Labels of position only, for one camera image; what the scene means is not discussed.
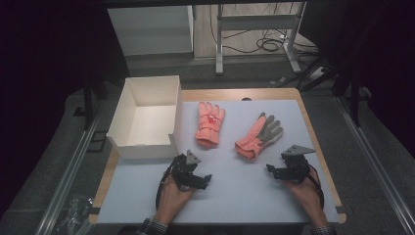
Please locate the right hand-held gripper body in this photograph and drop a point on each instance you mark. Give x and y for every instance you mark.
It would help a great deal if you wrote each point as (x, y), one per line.
(295, 166)

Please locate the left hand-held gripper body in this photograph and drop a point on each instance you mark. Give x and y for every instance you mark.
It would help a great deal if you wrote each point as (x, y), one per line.
(182, 169)

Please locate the pink glove with grey palm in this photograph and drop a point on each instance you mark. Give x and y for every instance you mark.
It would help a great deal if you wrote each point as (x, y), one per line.
(251, 141)

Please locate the pink glove with red tag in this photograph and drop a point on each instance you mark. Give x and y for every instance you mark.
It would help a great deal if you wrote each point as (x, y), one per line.
(208, 130)

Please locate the white cardboard box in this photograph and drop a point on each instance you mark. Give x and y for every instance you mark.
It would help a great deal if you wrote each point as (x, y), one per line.
(147, 120)

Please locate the person's left hand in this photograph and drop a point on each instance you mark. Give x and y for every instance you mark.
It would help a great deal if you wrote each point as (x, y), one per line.
(169, 199)

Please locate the person's right hand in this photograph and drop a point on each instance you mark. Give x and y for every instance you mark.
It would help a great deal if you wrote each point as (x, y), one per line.
(310, 196)

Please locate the wooden table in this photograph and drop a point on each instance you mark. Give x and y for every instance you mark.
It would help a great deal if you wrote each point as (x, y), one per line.
(228, 94)

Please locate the white power strip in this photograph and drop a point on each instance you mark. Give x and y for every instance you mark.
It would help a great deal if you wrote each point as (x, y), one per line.
(317, 73)

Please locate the black stand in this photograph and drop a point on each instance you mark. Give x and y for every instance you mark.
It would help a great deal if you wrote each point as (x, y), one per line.
(88, 104)

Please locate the clear plastic bag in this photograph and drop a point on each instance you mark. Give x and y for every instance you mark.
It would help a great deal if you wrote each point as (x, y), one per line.
(76, 215)

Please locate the white cabinet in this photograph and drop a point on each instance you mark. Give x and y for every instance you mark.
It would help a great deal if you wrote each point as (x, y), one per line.
(150, 29)

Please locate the grey metal stand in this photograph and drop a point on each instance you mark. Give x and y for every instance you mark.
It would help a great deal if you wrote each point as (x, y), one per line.
(257, 22)

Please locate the aluminium rail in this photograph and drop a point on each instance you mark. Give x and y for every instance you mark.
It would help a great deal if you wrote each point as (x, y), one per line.
(68, 176)
(375, 163)

